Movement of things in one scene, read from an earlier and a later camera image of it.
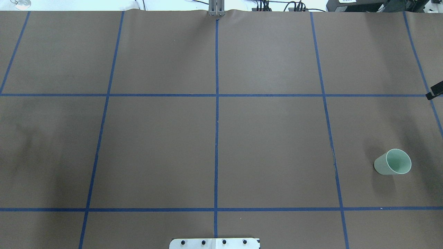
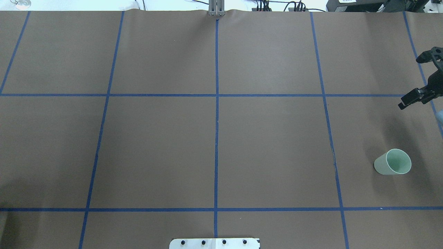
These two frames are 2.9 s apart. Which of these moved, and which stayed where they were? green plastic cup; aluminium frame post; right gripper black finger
Moved: right gripper black finger
Stayed: green plastic cup; aluminium frame post
